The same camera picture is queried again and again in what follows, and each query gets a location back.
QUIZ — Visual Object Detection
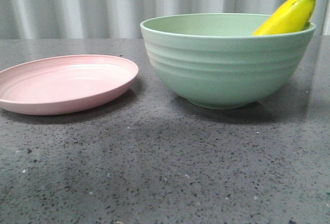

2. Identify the yellow banana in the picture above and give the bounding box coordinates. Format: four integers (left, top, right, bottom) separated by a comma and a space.
253, 0, 316, 36

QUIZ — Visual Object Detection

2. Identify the green ribbed bowl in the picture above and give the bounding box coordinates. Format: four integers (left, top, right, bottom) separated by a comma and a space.
140, 13, 316, 110

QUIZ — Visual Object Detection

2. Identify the pink plate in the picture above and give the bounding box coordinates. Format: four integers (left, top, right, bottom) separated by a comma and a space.
1, 55, 139, 115

